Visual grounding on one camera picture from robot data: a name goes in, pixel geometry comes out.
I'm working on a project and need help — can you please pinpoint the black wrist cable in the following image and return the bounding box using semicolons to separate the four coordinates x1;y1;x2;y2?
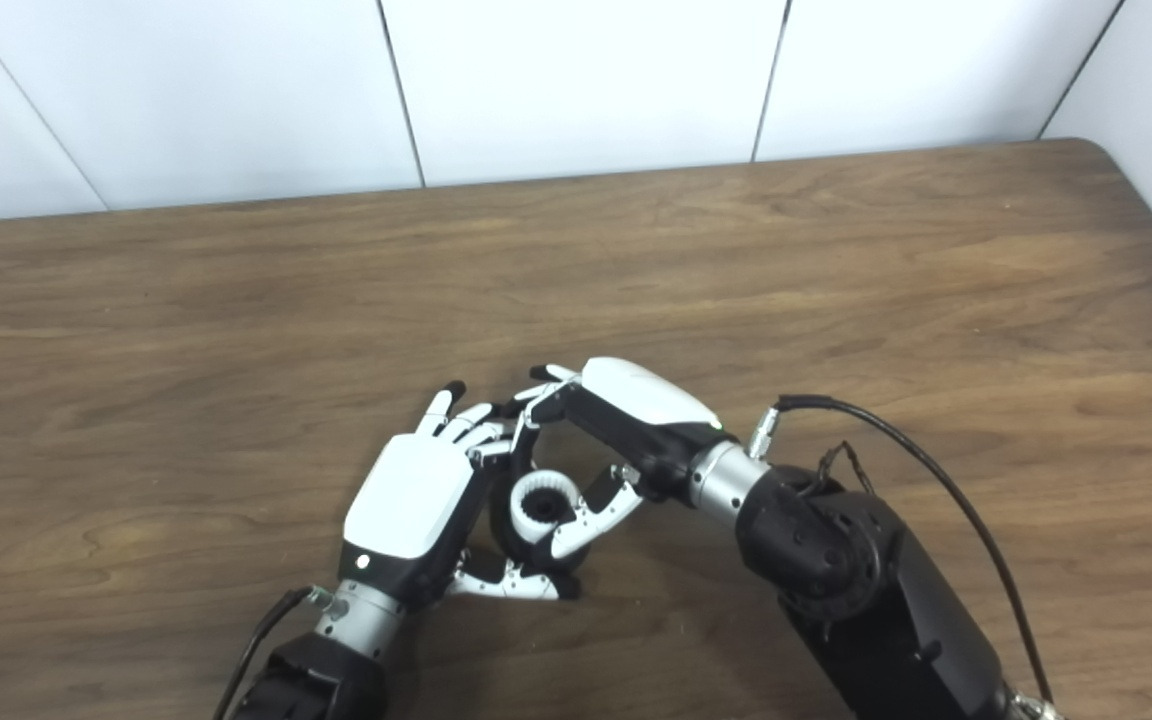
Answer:
213;587;337;720
748;394;1057;707

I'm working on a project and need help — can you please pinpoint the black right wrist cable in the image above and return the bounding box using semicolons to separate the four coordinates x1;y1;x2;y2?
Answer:
748;394;1057;707

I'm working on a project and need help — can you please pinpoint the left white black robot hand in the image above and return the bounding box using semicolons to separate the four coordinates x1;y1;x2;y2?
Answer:
339;381;582;611

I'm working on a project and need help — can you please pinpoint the round black plastic part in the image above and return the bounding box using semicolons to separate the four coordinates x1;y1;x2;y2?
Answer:
489;455;597;576

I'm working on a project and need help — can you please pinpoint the white plastic ring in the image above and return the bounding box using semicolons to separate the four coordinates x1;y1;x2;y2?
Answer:
509;470;579;547

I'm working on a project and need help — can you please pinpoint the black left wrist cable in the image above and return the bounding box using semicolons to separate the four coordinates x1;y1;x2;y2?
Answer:
213;587;337;720

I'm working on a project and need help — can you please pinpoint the thin dark right wrist wire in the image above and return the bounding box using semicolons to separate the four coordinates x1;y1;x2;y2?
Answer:
814;440;877;498

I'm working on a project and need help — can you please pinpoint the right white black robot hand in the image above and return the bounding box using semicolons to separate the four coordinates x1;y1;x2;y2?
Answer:
501;357;737;561

